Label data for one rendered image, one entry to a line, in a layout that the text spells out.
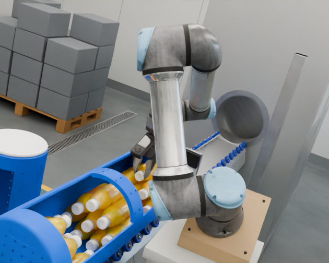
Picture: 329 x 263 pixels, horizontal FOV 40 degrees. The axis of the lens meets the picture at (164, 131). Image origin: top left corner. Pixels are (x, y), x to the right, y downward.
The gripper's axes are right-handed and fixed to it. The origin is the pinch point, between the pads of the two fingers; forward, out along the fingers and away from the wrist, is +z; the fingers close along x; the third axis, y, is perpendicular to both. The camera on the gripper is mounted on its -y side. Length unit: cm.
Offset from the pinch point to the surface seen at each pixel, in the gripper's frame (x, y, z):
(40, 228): -4, -65, -7
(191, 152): 0, 61, 7
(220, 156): -4, 110, 22
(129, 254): -11.6, -17.5, 22.9
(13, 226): 3, -68, -5
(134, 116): 178, 364, 116
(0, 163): 58, -12, 17
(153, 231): -11.4, 2.7, 22.5
